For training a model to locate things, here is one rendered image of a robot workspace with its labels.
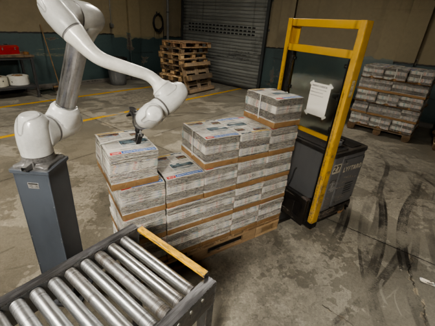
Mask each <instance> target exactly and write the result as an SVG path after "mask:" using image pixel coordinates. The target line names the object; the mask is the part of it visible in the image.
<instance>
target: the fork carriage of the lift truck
mask: <svg viewBox="0 0 435 326"><path fill-rule="evenodd" d="M284 192H285V194H284V201H283V202H282V206H281V212H285V213H286V214H288V215H289V216H290V218H291V219H292V220H294V222H296V223H297V224H299V225H300V226H301V225H302V224H304V221H305V218H306V213H307V209H308V206H309V202H310V199H309V198H307V197H306V196H305V195H303V194H301V193H300V192H298V191H296V190H295V189H294V188H292V187H290V186H289V185H287V184H286V187H285V191H284Z"/></svg>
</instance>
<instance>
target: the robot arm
mask: <svg viewBox="0 0 435 326"><path fill-rule="evenodd" d="M37 6H38V8H39V11H40V13H41V15H42V16H43V18H44V19H45V21H46V22H47V23H48V24H49V25H50V26H51V27H52V29H53V30H54V31H55V32H56V33H57V34H58V35H60V36H61V37H62V38H63V39H64V40H65V41H66V42H67V43H66V47H65V54H64V58H63V65H62V68H61V75H60V82H59V86H58V93H57V97H56V101H54V102H52V103H51V104H50V106H49V108H48V110H47V112H46V113H45V114H43V113H41V112H38V111H26V112H23V113H20V114H19V115H18V116H17V117H16V121H15V124H14V134H15V138H16V143H17V147H18V149H19V152H20V155H21V161H19V162H18V163H16V164H14V165H13V168H14V169H21V170H22V172H27V171H30V170H32V169H35V170H42V171H48V170H49V169H50V168H51V167H52V166H53V165H55V163H57V162H58V161H59V160H61V159H63V158H64V155H62V154H55V152H54V146H55V145H56V144H57V143H58V142H59V141H62V140H65V139H67V138H69V137H71V136H73V135H75V134H76V133H77V132H79V130H80V129H81V128H82V125H83V118H82V116H81V114H80V110H79V108H78V107H77V106H76V103H77V99H78V94H79V91H80V86H81V82H82V76H83V73H84V68H85V62H86V59H88V60H90V61H92V62H93V63H95V64H97V65H98V66H101V67H103V68H105V69H109V70H112V71H115V72H119V73H122V74H127V75H129V76H133V77H136V78H140V79H142V80H145V81H147V82H148V83H149V84H150V85H151V86H152V87H153V95H154V97H155V98H154V99H152V100H151V101H150V102H148V103H146V104H144V105H143V106H142V107H141V108H140V109H139V110H137V109H136V108H134V107H129V110H130V111H129V113H128V114H127V115H126V116H132V117H133V121H132V123H133V126H134V127H135V137H134V138H132V139H131V141H132V140H133V141H134V142H136V144H140V143H141V141H142V137H143V136H144V134H142V130H143V129H150V128H153V127H155V126H157V125H159V124H160V123H161V122H162V121H163V120H164V119H165V118H166V117H167V116H168V115H169V114H171V113H173V112H174V111H176V110H177V109H178V108H180V106H182V104H183V103H184V101H185V100H186V99H187V97H188V89H187V87H186V85H185V84H183V83H182V82H178V81H176V82H174V83H173V82H170V81H169V80H164V79H162V78H161V77H160V76H158V75H157V74H155V73H154V72H153V71H151V70H149V69H147V68H144V67H141V66H139V65H136V64H133V63H130V62H128V61H124V60H121V59H119V58H116V57H113V56H110V55H108V54H106V53H104V52H102V51H101V50H100V49H99V48H98V47H97V46H96V45H95V44H94V41H95V39H96V37H97V35H98V34H99V33H100V32H101V31H102V29H103V28H104V25H105V19H104V15H103V13H102V12H101V11H100V10H99V9H98V8H97V7H95V6H93V5H92V4H90V3H88V2H85V1H79V0H37Z"/></svg>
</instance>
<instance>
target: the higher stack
mask: <svg viewBox="0 0 435 326"><path fill-rule="evenodd" d="M303 101H304V97H301V96H298V95H295V94H291V93H288V92H284V91H281V90H278V89H273V88H264V89H249V90H248V91H247V95H246V101H245V111H247V112H248V113H251V114H254V115H256V116H257V117H260V118H263V119H265V120H268V121H270V122H272V123H274V124H275V123H280V122H288V121H293V120H299V119H300V118H301V110H302V106H303ZM244 117H245V118H248V117H246V116H244ZM248 119H249V120H252V121H253V122H255V123H256V122H257V121H255V120H253V119H251V118H248ZM257 124H260V125H262V126H264V127H266V128H268V129H270V130H271V131H272V133H271V137H270V141H269V150H268V151H274V150H278V149H283V148H287V147H293V146H294V145H295V142H296V141H295V140H296V138H297V134H298V132H297V131H298V126H297V125H292V126H287V127H280V128H276V129H273V128H271V127H268V126H266V125H264V124H261V123H259V122H257ZM291 155H292V151H290V152H286V153H280V154H277V155H272V156H267V160H266V164H265V169H266V170H265V175H264V176H265V177H268V176H270V175H274V174H277V173H281V172H285V171H289V170H290V166H291ZM287 178H288V176H287V175H284V176H282V177H278V178H275V179H271V180H267V181H263V187H262V195H261V199H260V200H262V199H266V198H269V197H272V196H275V195H279V194H281V193H284V191H285V187H286V184H287ZM283 201H284V197H280V198H277V199H274V200H271V201H268V202H265V203H262V204H259V207H258V210H259V211H258V217H257V221H260V220H263V219H266V218H268V217H271V216H273V215H276V214H279V213H280V212H281V206H282V202H283ZM278 221H279V217H277V218H274V219H271V220H270V221H267V222H264V223H261V224H259V225H256V226H255V227H256V229H255V234H254V237H258V236H259V235H262V234H265V233H267V232H270V231H272V230H275V229H277V226H278Z"/></svg>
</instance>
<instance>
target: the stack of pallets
mask: <svg viewBox="0 0 435 326"><path fill-rule="evenodd" d="M168 42H169V43H170V45H169V44H168ZM203 44H206V46H205V47H203ZM166 48H168V50H166ZM208 48H211V43H205V42H203V41H192V40H165V39H162V45H160V51H158V52H159V56H160V59H161V60H160V63H161V67H162V72H160V73H159V74H160V77H161V78H162V79H164V80H169V81H170V82H173V83H174V82H182V83H184V81H183V75H182V70H181V66H180V64H183V63H193V62H199V60H203V61H207V59H208V58H206V53H208ZM190 49H191V50H190ZM199 49H203V51H202V52H199ZM164 54H168V55H164ZM187 54H189V55H187ZM197 54H200V55H201V57H197ZM166 59H167V60H169V61H166ZM190 60H191V61H190ZM166 65H169V66H166ZM167 70H169V71H167ZM165 75H166V76H165Z"/></svg>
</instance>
